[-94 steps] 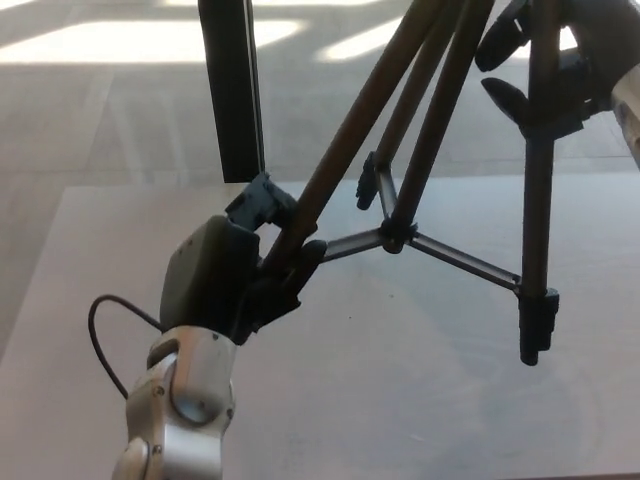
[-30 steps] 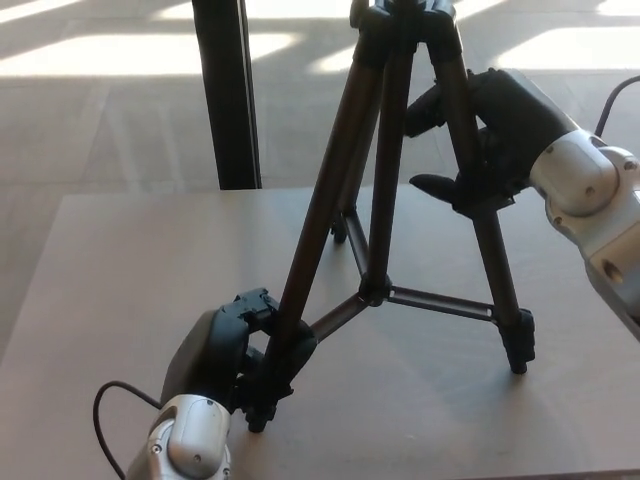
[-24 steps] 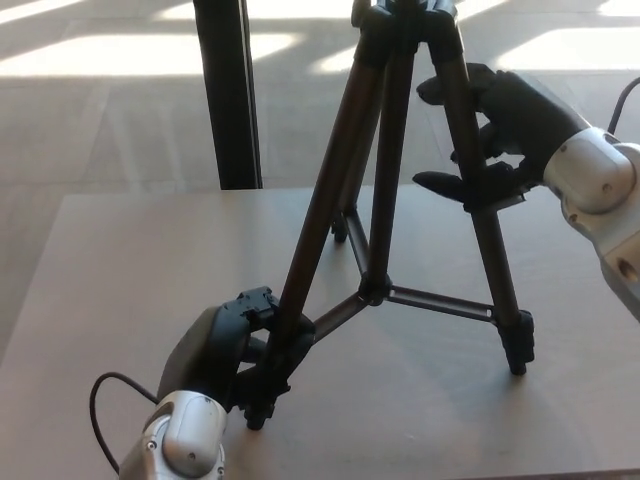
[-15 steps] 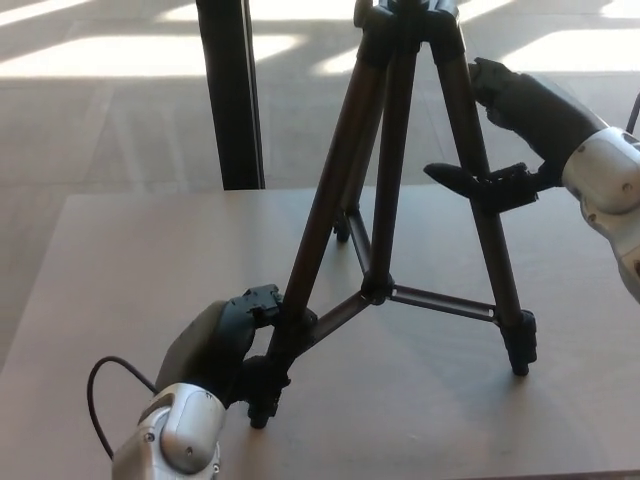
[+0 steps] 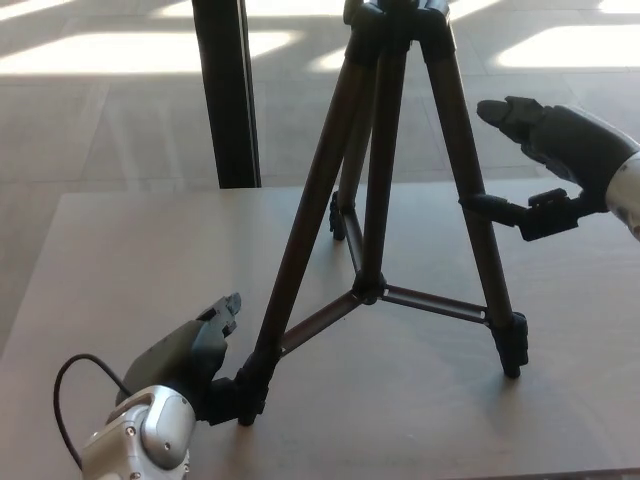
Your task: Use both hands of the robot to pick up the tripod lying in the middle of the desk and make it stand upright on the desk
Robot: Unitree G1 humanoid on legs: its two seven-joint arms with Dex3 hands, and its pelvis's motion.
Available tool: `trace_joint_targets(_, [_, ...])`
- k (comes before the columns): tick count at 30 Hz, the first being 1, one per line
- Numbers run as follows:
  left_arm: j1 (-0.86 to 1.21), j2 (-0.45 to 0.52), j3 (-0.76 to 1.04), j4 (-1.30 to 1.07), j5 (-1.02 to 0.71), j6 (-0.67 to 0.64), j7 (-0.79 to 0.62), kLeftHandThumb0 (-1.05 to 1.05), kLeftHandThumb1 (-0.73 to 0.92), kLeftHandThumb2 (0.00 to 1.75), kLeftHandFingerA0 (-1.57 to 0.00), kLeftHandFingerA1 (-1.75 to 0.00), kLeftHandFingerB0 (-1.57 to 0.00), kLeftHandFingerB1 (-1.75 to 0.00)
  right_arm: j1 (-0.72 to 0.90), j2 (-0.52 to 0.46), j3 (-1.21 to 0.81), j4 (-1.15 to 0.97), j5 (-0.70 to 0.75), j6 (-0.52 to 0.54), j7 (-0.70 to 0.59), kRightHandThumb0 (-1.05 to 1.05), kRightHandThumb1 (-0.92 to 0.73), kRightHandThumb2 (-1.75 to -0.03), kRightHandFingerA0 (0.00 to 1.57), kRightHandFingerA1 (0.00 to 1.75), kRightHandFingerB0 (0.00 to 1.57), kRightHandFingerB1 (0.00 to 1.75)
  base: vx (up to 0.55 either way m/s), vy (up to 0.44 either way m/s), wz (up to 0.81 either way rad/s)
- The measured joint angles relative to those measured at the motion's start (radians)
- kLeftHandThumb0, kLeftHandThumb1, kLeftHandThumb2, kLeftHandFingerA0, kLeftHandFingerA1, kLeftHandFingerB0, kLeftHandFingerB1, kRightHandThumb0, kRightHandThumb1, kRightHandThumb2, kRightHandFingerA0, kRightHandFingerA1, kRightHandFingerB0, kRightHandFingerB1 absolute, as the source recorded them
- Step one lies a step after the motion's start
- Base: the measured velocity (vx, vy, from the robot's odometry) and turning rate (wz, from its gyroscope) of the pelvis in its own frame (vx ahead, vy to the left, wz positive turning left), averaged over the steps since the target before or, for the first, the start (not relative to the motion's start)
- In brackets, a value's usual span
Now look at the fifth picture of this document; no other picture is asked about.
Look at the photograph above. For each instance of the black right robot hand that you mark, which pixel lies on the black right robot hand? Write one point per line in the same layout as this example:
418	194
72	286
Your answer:
575	145

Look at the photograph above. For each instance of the brown black camera tripod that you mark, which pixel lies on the brown black camera tripod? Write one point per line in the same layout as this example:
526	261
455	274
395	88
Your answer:
381	150

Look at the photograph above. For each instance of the black upright post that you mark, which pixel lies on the black upright post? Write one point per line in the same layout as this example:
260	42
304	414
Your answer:
222	100

